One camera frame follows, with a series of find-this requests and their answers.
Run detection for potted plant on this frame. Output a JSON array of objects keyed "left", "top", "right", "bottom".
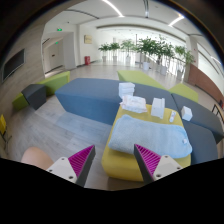
[{"left": 136, "top": 38, "right": 157, "bottom": 71}]

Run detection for small white bottle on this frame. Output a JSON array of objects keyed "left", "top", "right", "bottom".
[{"left": 169, "top": 111, "right": 176, "bottom": 123}]

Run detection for yellow chair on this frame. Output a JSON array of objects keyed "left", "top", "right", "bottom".
[{"left": 0, "top": 115, "right": 12, "bottom": 150}]

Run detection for blue bench sofa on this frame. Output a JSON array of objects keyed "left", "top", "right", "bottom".
[{"left": 54, "top": 77, "right": 179, "bottom": 126}]

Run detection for green bench left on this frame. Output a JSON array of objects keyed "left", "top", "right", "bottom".
[{"left": 12, "top": 71, "right": 70, "bottom": 110}]

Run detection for black wall screen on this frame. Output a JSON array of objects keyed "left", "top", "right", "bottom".
[{"left": 2, "top": 49, "right": 25, "bottom": 81}]

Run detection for stack of white towels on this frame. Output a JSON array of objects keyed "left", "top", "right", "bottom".
[{"left": 119, "top": 82, "right": 135, "bottom": 97}]

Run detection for red fire extinguisher box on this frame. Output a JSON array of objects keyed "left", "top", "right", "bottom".
[{"left": 84, "top": 56, "right": 90, "bottom": 65}]

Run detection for crumpled white cloth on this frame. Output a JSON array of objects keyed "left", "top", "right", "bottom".
[{"left": 120, "top": 95, "right": 147, "bottom": 113}]

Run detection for dark grey bench right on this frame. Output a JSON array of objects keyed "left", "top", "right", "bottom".
[{"left": 172, "top": 94, "right": 224, "bottom": 165}]

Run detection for white cube box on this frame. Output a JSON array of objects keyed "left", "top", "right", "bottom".
[{"left": 181, "top": 106, "right": 193, "bottom": 121}]

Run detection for person's knee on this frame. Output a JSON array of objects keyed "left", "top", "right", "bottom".
[{"left": 21, "top": 147, "right": 53, "bottom": 170}]

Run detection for green bench back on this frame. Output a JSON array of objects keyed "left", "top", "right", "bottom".
[{"left": 117, "top": 70, "right": 165, "bottom": 90}]

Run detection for light blue towel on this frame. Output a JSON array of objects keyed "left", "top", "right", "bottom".
[{"left": 108, "top": 115, "right": 192, "bottom": 158}]

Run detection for green bench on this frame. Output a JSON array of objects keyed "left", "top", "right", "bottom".
[
  {"left": 117, "top": 70, "right": 165, "bottom": 90},
  {"left": 12, "top": 71, "right": 70, "bottom": 110}
]

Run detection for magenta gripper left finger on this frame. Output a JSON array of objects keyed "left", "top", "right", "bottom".
[{"left": 47, "top": 145, "right": 96, "bottom": 187}]

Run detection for dark grey ottoman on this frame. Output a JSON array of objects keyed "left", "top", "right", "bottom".
[{"left": 22, "top": 84, "right": 46, "bottom": 110}]

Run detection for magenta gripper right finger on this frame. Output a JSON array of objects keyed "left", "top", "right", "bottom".
[{"left": 134, "top": 144, "right": 182, "bottom": 184}]

